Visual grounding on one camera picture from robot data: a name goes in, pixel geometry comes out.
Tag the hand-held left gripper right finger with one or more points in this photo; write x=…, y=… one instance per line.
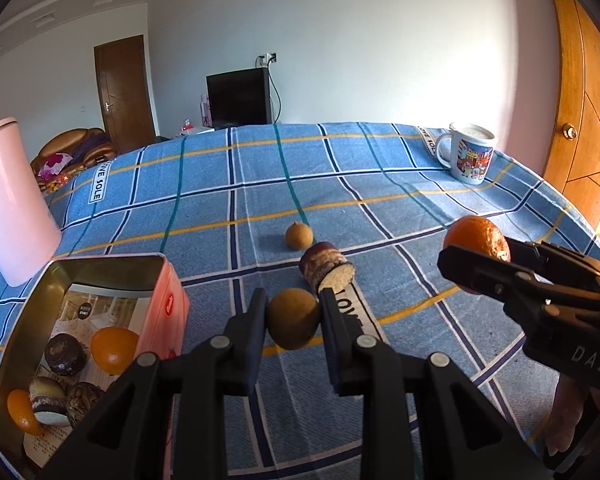
x=337, y=350

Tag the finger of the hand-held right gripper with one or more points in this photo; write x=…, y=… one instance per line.
x=550, y=255
x=485, y=272

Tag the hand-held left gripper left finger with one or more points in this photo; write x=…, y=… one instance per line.
x=252, y=340

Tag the large orange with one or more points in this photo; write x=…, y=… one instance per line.
x=475, y=235

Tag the brown longan fruit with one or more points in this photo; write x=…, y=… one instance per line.
x=298, y=236
x=292, y=317

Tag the pink metal tin box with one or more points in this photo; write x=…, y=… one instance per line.
x=167, y=300

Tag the medium orange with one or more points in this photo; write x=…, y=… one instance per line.
x=112, y=350

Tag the dark brown passion fruit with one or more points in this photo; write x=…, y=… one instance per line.
x=82, y=400

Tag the dark chocolate coated cake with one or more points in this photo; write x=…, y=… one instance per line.
x=65, y=355

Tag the chocolate cream sandwich cake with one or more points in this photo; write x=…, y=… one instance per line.
x=47, y=400

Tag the small orange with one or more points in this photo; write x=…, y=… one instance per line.
x=22, y=410

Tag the person's right hand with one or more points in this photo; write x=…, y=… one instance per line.
x=565, y=410

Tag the chocolate cake with oat end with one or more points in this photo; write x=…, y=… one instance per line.
x=325, y=262

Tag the white cartoon print mug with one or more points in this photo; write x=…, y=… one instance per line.
x=472, y=160

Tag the brass door knob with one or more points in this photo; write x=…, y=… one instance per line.
x=570, y=131

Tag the printed paper leaflet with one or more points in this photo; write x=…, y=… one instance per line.
x=95, y=310

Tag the light wooden door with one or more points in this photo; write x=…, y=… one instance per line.
x=575, y=85

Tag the white low table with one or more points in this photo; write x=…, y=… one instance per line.
x=192, y=130

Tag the pink box beside television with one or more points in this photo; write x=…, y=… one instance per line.
x=207, y=110

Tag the black television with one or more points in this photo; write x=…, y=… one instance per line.
x=237, y=97

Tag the pink floral cushion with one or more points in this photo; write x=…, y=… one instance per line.
x=55, y=164

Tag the brown armchair with purple cloth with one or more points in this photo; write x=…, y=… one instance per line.
x=77, y=140

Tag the pink electric kettle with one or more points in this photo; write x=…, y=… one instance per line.
x=15, y=210

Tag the dark brown interior door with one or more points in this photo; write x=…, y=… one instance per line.
x=125, y=95

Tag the white wall socket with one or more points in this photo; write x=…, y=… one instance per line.
x=267, y=58

